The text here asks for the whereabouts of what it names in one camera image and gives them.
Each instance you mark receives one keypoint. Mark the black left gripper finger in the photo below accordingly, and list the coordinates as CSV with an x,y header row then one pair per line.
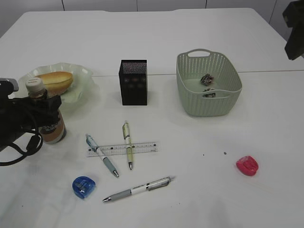
x,y
45,110

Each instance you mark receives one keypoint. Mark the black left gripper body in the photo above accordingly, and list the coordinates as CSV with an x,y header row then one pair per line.
x,y
15,120

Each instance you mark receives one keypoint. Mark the Nescafe coffee bottle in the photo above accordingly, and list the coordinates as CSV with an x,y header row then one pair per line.
x,y
50,134

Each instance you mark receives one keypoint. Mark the brown bread roll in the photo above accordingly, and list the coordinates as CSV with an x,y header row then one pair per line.
x,y
56,83

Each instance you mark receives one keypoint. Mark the blue pencil sharpener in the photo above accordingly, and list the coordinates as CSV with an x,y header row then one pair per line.
x,y
83,186

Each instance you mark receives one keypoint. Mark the paper ball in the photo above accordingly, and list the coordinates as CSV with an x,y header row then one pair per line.
x,y
209,93
207,80

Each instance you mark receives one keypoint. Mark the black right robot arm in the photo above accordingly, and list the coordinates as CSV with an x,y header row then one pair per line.
x,y
294,18

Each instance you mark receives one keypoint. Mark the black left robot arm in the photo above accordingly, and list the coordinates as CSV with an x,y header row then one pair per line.
x,y
34,145

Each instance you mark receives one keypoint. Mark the pale green glass plate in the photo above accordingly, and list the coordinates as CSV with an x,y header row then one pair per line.
x,y
81,77

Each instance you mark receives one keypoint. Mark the blue white pen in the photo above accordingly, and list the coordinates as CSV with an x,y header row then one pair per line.
x,y
97,150

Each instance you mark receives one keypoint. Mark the green cream pen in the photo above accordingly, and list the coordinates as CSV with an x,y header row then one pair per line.
x,y
127,139

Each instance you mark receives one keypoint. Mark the black mesh pen holder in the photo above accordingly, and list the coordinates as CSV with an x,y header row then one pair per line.
x,y
133,82

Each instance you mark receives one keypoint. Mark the white grey pen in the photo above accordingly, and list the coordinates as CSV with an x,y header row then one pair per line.
x,y
141,188

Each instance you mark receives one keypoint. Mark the light green woven basket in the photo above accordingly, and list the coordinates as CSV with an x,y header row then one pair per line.
x,y
227,83

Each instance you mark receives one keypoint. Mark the red pencil sharpener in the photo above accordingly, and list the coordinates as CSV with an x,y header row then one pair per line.
x,y
247,165

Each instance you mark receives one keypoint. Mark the clear plastic ruler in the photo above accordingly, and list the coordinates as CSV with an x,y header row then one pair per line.
x,y
120,149

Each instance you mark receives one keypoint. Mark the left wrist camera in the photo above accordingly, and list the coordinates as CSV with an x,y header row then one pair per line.
x,y
7,87

